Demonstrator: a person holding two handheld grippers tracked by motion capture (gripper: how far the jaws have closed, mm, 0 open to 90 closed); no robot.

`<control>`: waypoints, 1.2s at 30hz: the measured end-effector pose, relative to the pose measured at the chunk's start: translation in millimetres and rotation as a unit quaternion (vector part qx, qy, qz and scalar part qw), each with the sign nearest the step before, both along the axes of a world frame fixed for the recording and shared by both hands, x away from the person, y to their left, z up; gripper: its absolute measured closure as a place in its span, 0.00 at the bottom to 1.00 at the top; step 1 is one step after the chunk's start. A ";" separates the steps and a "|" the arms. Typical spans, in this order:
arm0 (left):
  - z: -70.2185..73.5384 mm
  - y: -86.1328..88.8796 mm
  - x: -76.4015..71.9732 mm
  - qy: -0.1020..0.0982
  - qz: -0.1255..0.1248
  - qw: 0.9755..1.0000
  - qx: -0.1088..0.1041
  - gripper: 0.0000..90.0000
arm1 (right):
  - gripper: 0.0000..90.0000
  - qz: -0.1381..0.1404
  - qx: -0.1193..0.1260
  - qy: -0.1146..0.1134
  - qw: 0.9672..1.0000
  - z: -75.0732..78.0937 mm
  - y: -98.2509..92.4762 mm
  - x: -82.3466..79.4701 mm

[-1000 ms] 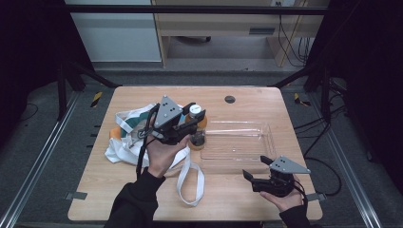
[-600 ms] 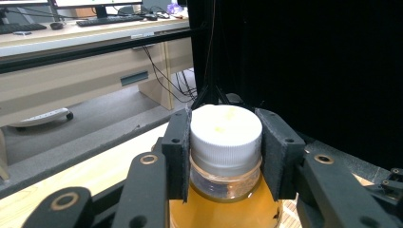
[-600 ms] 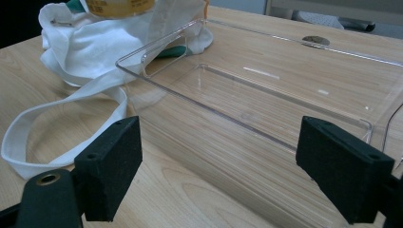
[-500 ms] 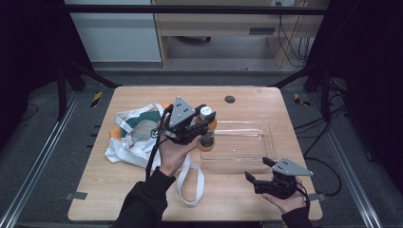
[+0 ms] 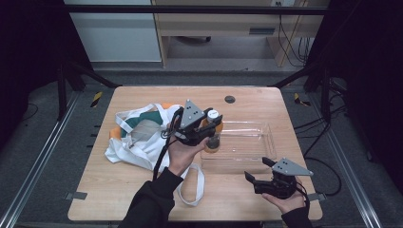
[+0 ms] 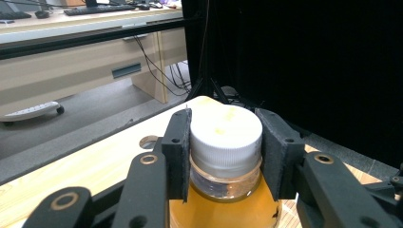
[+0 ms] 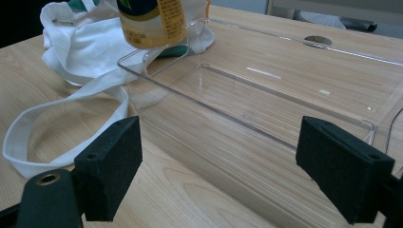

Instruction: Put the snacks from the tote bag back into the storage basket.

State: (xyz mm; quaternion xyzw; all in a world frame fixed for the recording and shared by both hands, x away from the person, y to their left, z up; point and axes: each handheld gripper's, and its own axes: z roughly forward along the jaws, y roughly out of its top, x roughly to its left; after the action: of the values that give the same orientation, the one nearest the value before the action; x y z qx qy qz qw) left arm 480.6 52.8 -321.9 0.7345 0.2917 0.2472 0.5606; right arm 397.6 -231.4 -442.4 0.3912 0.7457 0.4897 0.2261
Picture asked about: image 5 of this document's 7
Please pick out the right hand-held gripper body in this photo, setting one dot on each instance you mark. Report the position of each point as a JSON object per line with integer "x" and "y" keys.
{"x": 290, "y": 167}

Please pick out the grey table bracket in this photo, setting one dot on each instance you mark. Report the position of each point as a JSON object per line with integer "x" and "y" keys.
{"x": 316, "y": 197}
{"x": 76, "y": 195}

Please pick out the black frame strut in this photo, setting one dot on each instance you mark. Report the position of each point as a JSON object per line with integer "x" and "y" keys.
{"x": 325, "y": 95}
{"x": 61, "y": 91}

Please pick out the white cabinet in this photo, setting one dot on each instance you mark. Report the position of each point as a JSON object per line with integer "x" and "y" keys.
{"x": 120, "y": 38}

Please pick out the person's left hand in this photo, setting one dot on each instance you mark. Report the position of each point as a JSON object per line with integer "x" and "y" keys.
{"x": 183, "y": 158}

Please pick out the clear plastic tray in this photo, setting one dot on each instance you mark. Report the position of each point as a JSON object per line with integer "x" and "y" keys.
{"x": 244, "y": 142}

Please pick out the person's right hand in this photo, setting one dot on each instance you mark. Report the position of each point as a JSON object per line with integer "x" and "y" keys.
{"x": 286, "y": 204}

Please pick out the yellow black tape marker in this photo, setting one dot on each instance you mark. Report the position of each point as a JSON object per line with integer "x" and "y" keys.
{"x": 299, "y": 99}
{"x": 96, "y": 99}

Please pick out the white tote bag colour patches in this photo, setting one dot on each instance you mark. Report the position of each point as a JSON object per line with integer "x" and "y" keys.
{"x": 139, "y": 152}

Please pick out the orange drink bottle white cap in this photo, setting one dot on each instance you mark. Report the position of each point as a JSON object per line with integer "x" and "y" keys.
{"x": 213, "y": 142}

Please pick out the aluminium floor rail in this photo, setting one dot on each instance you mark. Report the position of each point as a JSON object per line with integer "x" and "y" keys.
{"x": 38, "y": 161}
{"x": 348, "y": 161}

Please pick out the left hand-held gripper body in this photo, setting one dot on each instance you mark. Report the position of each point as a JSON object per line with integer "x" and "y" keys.
{"x": 190, "y": 117}

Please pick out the black horizontal frame bar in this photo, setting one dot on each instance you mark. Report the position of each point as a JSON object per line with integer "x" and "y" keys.
{"x": 190, "y": 9}

